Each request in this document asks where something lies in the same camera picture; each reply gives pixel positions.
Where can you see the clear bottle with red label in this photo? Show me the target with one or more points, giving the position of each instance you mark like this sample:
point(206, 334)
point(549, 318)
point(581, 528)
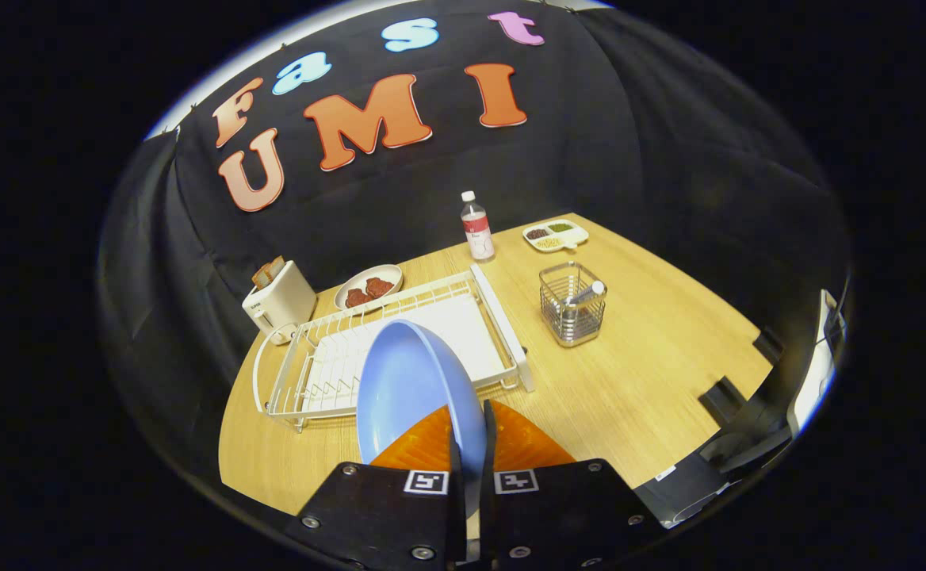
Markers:
point(478, 234)

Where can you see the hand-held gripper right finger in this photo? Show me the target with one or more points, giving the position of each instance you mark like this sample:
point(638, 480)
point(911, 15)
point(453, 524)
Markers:
point(487, 476)

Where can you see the black backdrop cloth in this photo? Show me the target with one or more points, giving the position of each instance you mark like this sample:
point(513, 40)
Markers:
point(629, 119)

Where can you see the black table clamp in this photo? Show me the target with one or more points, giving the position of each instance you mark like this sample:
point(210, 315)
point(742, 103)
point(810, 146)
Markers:
point(725, 400)
point(766, 346)

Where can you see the blue plate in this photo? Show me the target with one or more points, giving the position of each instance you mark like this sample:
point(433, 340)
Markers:
point(407, 388)

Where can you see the red meat piece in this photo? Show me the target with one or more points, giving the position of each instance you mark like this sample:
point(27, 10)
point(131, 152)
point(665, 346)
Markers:
point(357, 298)
point(380, 287)

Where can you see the white divided dish with beans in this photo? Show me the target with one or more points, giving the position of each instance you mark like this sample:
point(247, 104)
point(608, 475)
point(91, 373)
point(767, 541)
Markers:
point(570, 236)

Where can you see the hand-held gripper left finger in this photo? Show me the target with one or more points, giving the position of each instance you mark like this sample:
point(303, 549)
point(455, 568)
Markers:
point(457, 492)

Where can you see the white bowl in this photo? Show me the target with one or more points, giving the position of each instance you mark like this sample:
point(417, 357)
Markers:
point(348, 285)

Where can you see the white framed panel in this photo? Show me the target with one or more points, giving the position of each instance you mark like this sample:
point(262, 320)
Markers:
point(816, 373)

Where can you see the white toaster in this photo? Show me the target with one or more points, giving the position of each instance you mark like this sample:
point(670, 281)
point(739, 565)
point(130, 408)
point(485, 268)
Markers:
point(285, 301)

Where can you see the brown toast slice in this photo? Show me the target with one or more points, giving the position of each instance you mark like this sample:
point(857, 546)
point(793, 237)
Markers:
point(262, 277)
point(277, 267)

